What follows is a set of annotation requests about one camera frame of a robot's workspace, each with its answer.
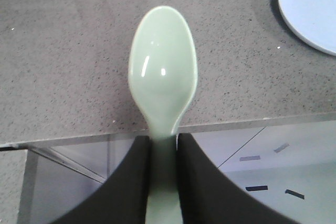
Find light blue plate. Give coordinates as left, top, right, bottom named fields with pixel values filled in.
left=278, top=0, right=335, bottom=56

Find black floor tape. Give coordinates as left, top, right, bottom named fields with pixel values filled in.
left=285, top=189, right=305, bottom=200
left=246, top=185, right=268, bottom=191

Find black floor tape centre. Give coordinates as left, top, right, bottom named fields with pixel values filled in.
left=246, top=185, right=268, bottom=191

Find grey floor tape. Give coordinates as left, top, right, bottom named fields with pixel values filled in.
left=239, top=155, right=261, bottom=162
left=274, top=143, right=290, bottom=153

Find light green spoon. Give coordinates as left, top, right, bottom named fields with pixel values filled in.
left=128, top=6, right=197, bottom=223

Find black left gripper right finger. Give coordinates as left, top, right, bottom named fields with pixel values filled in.
left=177, top=133, right=295, bottom=223

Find grey floor tape left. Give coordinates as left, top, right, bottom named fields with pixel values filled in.
left=239, top=155, right=261, bottom=162

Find black floor tape left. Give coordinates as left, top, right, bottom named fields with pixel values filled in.
left=285, top=189, right=305, bottom=200

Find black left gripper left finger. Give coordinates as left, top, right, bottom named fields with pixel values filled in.
left=53, top=136, right=150, bottom=223

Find grey floor tape right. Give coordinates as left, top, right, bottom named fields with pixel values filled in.
left=274, top=143, right=290, bottom=153

